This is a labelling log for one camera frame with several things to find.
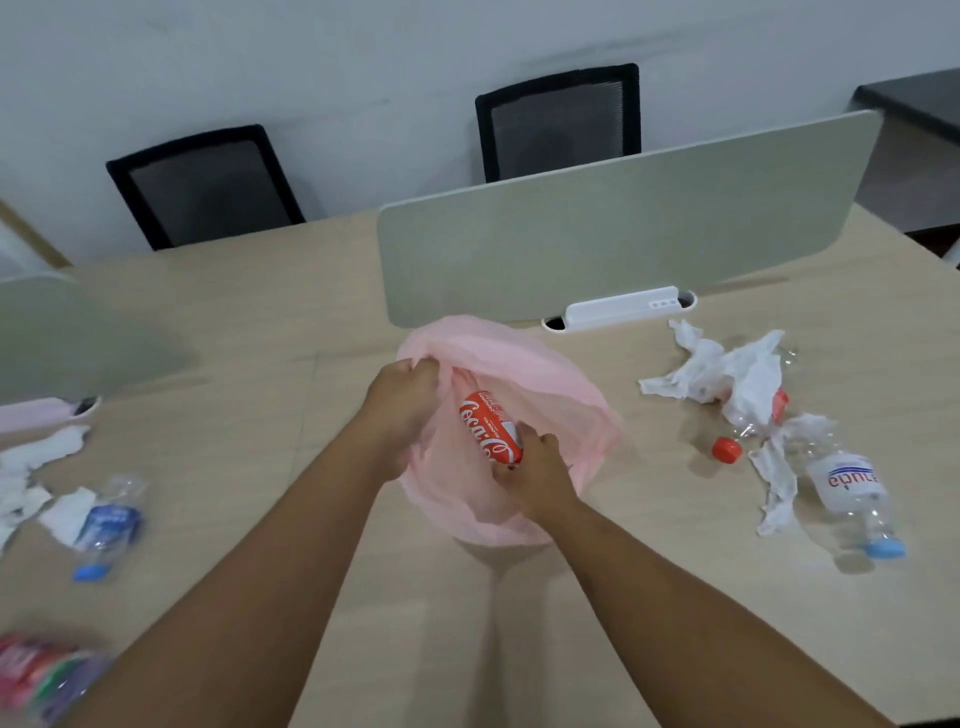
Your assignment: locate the white cable socket tray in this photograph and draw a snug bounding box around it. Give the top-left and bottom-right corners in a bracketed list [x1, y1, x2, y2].
[541, 285, 698, 333]

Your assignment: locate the pink plastic bag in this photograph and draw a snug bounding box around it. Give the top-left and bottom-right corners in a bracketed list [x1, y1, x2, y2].
[395, 314, 625, 547]

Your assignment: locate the blue label water bottle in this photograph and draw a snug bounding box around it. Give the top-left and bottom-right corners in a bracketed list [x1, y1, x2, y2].
[72, 472, 150, 583]

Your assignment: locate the wooden trim strip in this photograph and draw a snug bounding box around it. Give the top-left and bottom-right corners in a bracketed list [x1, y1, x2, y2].
[0, 198, 73, 270]

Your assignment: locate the black mesh office chair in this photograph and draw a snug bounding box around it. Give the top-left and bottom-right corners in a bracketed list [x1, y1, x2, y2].
[105, 124, 307, 252]
[474, 62, 643, 184]

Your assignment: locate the person's left forearm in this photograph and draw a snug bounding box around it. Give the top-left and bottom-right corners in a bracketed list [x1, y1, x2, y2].
[63, 442, 395, 728]

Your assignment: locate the person's right forearm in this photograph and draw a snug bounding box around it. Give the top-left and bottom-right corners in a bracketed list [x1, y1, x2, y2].
[551, 498, 894, 728]

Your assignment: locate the dark grey side table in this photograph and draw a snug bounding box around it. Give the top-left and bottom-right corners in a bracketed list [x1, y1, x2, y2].
[851, 67, 960, 268]

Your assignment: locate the clear bottle blue cap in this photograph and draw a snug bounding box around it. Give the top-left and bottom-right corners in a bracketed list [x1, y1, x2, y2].
[791, 434, 907, 561]

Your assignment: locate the person's left hand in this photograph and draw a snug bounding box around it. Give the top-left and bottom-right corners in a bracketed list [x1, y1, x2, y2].
[358, 357, 444, 483]

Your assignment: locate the clear bottle red cap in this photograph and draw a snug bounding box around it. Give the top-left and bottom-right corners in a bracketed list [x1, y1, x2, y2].
[710, 348, 800, 465]

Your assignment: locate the pink cable socket tray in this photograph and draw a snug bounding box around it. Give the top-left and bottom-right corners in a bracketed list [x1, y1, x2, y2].
[0, 395, 103, 435]

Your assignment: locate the light wooden table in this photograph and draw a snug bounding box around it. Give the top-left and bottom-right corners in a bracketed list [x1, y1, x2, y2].
[0, 202, 960, 728]

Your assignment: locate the red soda can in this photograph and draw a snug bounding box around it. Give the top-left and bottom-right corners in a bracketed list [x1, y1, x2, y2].
[458, 390, 524, 466]

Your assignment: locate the person's right hand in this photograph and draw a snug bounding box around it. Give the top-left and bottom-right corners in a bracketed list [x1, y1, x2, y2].
[491, 422, 583, 526]

